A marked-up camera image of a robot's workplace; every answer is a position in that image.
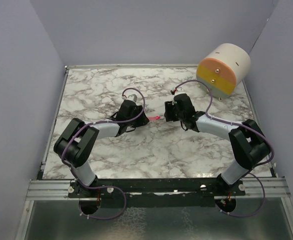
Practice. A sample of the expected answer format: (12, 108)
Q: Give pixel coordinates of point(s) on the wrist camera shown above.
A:
(132, 97)
(177, 91)

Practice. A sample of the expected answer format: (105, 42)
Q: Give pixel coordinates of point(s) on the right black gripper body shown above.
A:
(179, 116)

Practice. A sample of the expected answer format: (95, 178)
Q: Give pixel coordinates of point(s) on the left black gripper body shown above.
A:
(137, 111)

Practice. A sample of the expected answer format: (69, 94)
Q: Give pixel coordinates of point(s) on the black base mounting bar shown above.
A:
(154, 192)

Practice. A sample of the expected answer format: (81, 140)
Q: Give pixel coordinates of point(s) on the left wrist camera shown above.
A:
(132, 97)

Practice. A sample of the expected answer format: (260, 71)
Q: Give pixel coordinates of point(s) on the aluminium table frame rail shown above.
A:
(29, 204)

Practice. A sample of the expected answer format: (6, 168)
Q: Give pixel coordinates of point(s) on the cylindrical pastel drawer box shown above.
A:
(223, 69)

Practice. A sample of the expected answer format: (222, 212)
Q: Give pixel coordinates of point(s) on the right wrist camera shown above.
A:
(177, 91)

